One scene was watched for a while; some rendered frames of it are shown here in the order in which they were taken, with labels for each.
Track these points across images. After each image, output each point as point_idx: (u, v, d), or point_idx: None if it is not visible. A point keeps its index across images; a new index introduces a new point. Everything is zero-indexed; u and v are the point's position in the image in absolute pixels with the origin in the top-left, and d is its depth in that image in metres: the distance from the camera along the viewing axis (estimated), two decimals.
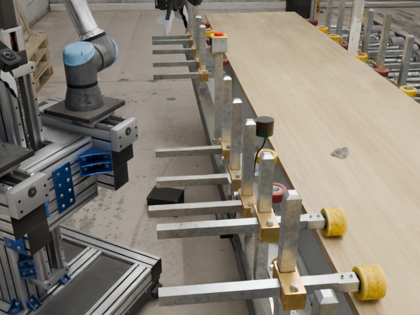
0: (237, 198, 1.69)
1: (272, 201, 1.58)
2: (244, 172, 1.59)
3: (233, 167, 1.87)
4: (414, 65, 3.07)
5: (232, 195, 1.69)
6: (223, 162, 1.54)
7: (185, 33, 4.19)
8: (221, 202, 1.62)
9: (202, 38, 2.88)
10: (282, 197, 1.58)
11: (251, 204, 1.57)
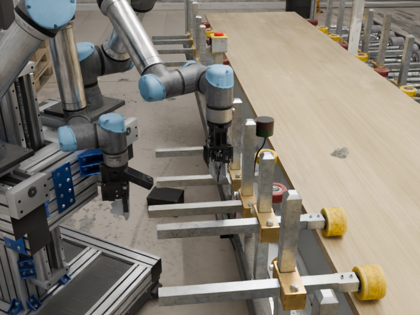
0: (237, 198, 1.69)
1: (272, 201, 1.58)
2: (244, 172, 1.59)
3: (233, 167, 1.87)
4: (414, 65, 3.07)
5: (232, 195, 1.69)
6: None
7: (185, 33, 4.19)
8: (221, 202, 1.62)
9: (202, 38, 2.88)
10: (282, 197, 1.58)
11: (251, 204, 1.57)
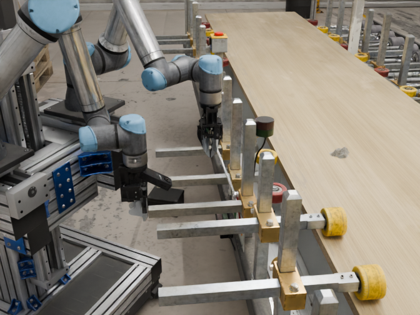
0: (238, 197, 1.67)
1: (272, 201, 1.58)
2: (244, 172, 1.59)
3: (233, 167, 1.87)
4: (414, 65, 3.07)
5: (232, 196, 1.68)
6: None
7: (185, 33, 4.19)
8: (221, 202, 1.62)
9: (202, 38, 2.88)
10: (282, 197, 1.58)
11: (251, 204, 1.57)
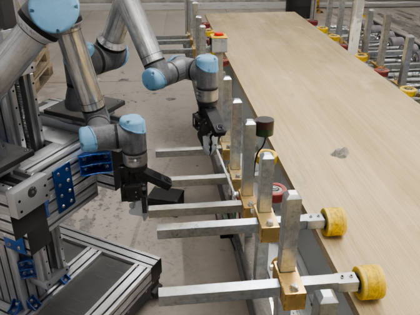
0: (238, 197, 1.67)
1: (272, 201, 1.58)
2: (244, 172, 1.59)
3: (233, 167, 1.87)
4: (414, 65, 3.07)
5: (232, 196, 1.68)
6: (215, 146, 1.74)
7: (185, 33, 4.19)
8: (221, 202, 1.62)
9: (202, 38, 2.88)
10: (282, 197, 1.58)
11: (251, 204, 1.57)
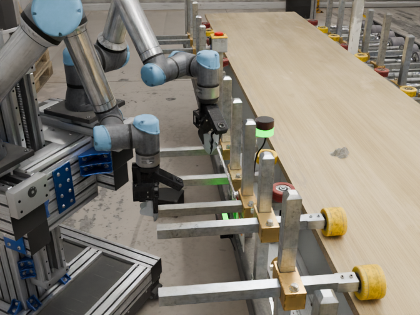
0: (238, 197, 1.68)
1: (281, 200, 1.59)
2: (244, 172, 1.59)
3: (233, 167, 1.87)
4: (414, 65, 3.07)
5: (232, 196, 1.68)
6: (216, 144, 1.72)
7: (185, 33, 4.19)
8: (230, 201, 1.62)
9: (202, 38, 2.88)
10: None
11: (251, 204, 1.57)
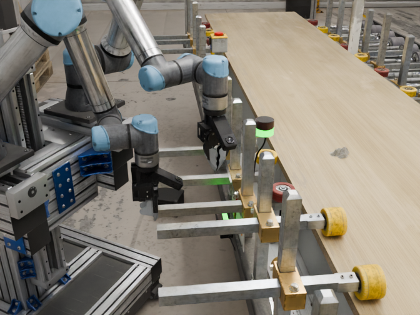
0: (237, 198, 1.69)
1: (281, 200, 1.59)
2: (244, 172, 1.59)
3: (233, 167, 1.87)
4: (414, 65, 3.07)
5: (232, 195, 1.69)
6: (225, 161, 1.54)
7: (185, 33, 4.19)
8: (230, 201, 1.62)
9: (202, 38, 2.88)
10: None
11: (251, 204, 1.57)
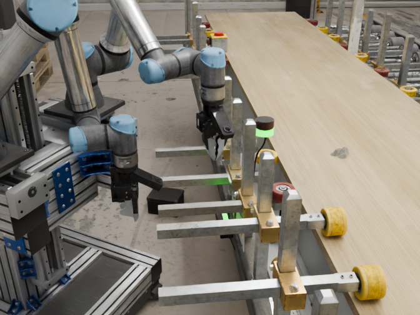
0: (237, 198, 1.69)
1: (281, 200, 1.59)
2: (244, 172, 1.59)
3: (233, 167, 1.87)
4: (414, 65, 3.07)
5: (232, 195, 1.69)
6: (224, 162, 1.54)
7: (185, 33, 4.19)
8: (230, 201, 1.62)
9: (202, 38, 2.88)
10: None
11: (251, 204, 1.57)
